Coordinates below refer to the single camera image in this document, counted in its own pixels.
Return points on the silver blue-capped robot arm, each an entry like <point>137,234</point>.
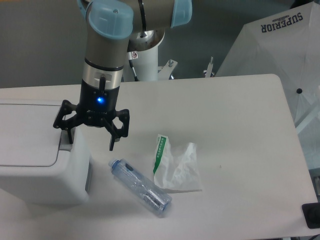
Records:
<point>110,24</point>

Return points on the white lidded trash can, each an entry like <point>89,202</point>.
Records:
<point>38,163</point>

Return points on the black device at table edge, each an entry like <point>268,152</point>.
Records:
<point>311,212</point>

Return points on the white green plastic bag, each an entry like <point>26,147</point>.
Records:
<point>176,169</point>

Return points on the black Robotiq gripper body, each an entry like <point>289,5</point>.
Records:
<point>95,104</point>

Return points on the white metal stand frame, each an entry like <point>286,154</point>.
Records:
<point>165,72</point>

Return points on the white Superior umbrella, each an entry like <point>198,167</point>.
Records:
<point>286,44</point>

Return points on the clear plastic water bottle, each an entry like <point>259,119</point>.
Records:
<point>150,195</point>

